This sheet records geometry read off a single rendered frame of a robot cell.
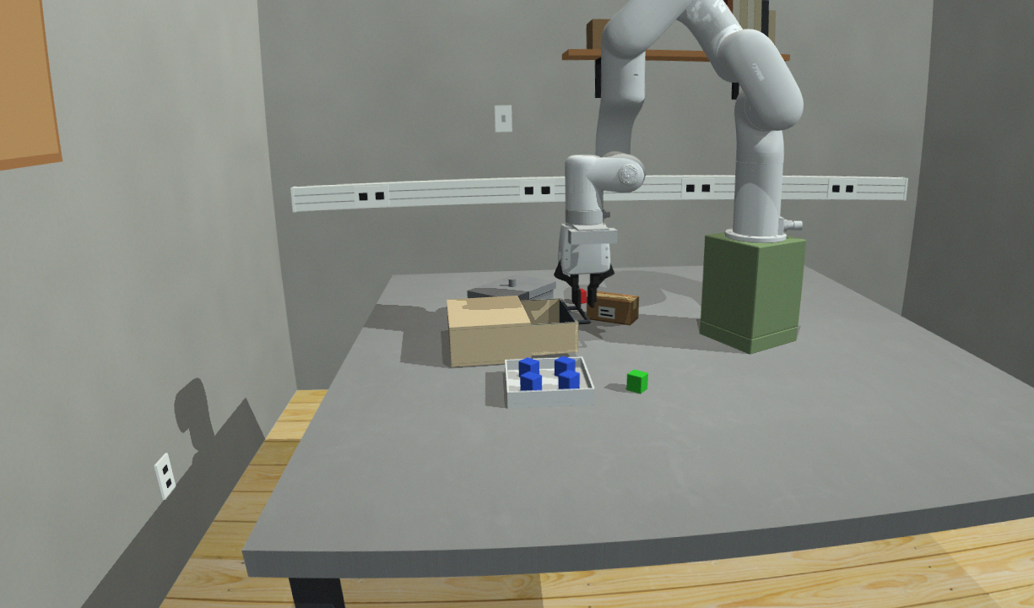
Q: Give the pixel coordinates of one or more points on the brown cardboard box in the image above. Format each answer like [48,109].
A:
[614,308]

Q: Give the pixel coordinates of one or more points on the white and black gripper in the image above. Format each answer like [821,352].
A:
[590,259]

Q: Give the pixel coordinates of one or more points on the blue block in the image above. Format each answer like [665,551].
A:
[563,364]
[528,365]
[569,379]
[530,381]

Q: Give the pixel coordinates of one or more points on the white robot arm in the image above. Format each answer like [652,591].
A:
[770,101]

